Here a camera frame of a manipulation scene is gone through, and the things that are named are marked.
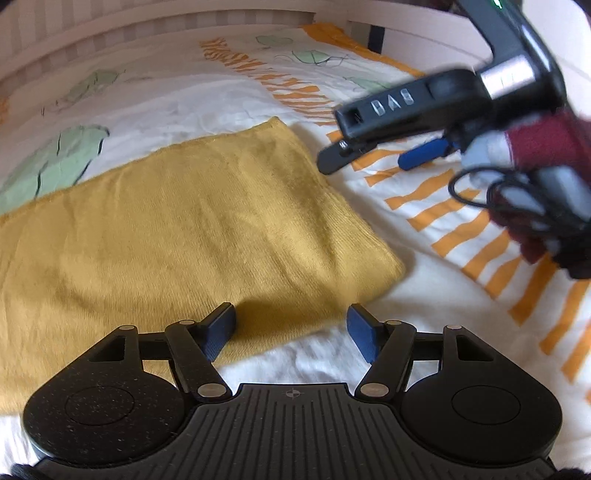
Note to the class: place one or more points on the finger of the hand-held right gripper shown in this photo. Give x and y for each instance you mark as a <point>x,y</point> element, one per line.
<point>422,154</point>
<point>337,159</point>

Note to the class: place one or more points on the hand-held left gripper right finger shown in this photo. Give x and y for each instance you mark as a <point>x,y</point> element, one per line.
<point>362,332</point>

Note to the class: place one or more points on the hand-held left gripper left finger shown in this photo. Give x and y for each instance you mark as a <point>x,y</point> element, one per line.
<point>221,330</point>

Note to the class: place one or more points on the yellow knit sweater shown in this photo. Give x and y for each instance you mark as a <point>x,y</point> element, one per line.
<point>184,221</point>

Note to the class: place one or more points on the person's right hand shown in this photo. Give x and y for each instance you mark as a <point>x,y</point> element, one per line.
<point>545,143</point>

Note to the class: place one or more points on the white leaf print duvet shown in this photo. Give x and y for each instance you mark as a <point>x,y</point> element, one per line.
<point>461,286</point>

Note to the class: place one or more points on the white wooden bed frame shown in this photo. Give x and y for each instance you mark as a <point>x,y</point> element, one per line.
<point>138,27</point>

